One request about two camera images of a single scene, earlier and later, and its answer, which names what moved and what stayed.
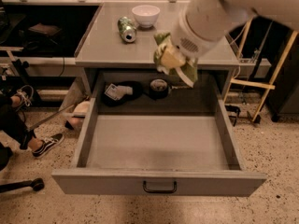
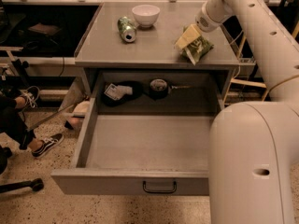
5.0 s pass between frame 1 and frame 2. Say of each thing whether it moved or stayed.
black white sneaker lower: stayed
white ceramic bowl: stayed
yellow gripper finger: moved
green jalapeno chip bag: moved
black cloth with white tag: stayed
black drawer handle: stayed
